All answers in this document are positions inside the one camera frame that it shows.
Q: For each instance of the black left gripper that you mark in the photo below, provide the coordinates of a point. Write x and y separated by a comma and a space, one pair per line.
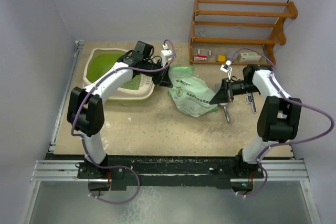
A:
162, 78

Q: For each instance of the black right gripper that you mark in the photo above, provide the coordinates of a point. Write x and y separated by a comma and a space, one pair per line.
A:
221, 96

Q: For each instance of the silver metal scoop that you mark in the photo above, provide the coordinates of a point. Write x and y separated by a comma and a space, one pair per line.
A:
226, 112

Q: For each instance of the black white bag sealing strip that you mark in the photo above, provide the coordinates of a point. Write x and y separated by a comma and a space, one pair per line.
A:
249, 99

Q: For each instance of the green cat litter bag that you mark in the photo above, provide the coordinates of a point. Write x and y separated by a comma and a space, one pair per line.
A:
190, 94

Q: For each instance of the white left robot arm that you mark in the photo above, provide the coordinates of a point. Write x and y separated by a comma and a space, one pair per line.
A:
86, 105

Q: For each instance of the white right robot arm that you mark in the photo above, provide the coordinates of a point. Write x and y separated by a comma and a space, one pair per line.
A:
279, 118

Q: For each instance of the green litter pellets pile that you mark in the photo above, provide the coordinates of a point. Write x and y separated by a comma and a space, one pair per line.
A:
133, 84

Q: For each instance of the red white small box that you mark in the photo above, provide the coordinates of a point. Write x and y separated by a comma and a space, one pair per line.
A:
200, 58

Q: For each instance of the green white carton box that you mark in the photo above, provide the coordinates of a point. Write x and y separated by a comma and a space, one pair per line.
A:
249, 57

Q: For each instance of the beige green litter box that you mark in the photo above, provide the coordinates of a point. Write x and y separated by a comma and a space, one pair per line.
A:
101, 60

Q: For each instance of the yellow small block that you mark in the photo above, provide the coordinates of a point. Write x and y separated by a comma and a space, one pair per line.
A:
221, 58

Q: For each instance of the grey round container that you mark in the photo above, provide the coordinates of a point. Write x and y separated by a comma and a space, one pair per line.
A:
232, 55

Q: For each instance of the wooden shelf rack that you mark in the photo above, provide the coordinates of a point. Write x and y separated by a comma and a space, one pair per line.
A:
277, 35

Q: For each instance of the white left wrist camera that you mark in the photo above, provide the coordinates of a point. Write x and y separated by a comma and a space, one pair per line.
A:
167, 55

